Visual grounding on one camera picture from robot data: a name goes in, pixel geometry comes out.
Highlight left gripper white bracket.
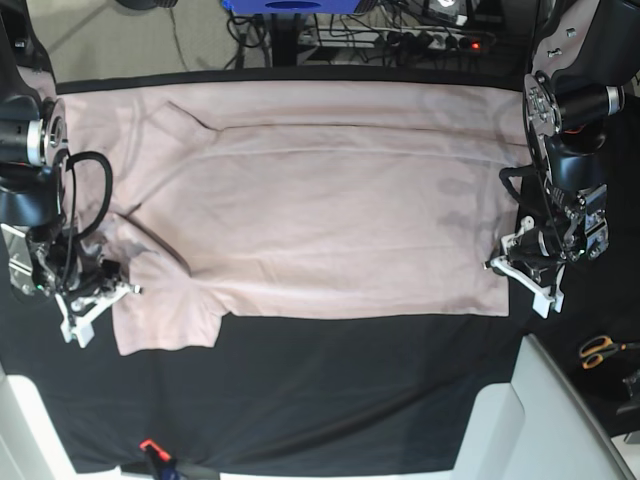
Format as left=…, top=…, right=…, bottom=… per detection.
left=484, top=217, right=565, bottom=316

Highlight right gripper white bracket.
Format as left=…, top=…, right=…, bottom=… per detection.
left=54, top=260, right=143, bottom=348

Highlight pink T-shirt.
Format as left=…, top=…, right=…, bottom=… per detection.
left=64, top=82, right=528, bottom=356

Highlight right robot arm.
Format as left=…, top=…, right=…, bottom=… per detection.
left=1, top=1, right=141, bottom=347

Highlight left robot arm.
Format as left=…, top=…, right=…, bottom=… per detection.
left=485, top=0, right=639, bottom=318

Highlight white bin right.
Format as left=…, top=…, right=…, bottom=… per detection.
left=451, top=335, right=635, bottom=479

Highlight white bin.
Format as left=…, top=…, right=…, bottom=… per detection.
left=451, top=335, right=635, bottom=479
left=1, top=369, right=76, bottom=480

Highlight white bin left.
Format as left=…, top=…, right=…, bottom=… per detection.
left=1, top=369, right=76, bottom=480

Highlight red black clamp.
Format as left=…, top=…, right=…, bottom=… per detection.
left=139, top=439, right=182, bottom=480

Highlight black table cloth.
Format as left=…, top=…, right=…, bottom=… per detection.
left=1, top=98, right=639, bottom=476

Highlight white power strip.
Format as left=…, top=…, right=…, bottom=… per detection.
left=298, top=26, right=481, bottom=51

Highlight blue plastic box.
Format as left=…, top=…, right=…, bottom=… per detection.
left=221, top=0, right=376, bottom=15

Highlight orange handled scissors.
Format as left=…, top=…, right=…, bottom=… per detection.
left=578, top=335, right=639, bottom=370

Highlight black table leg post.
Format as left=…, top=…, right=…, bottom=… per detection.
left=270, top=14, right=301, bottom=68

